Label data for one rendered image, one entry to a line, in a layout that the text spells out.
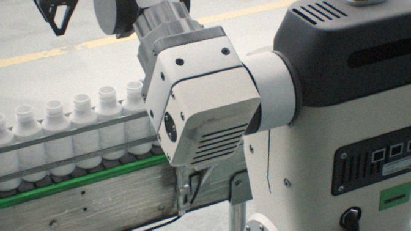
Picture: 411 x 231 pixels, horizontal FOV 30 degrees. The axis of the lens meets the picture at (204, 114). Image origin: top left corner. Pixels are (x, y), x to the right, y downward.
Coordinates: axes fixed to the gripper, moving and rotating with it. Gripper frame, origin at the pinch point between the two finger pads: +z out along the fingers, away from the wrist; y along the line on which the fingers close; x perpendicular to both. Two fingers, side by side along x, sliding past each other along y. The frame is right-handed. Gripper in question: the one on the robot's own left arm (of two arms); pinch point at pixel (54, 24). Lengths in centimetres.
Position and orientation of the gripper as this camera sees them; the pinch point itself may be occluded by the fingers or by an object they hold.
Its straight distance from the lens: 139.0
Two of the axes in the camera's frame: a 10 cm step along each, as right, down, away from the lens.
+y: 4.3, 4.7, -7.7
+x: 9.0, -2.3, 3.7
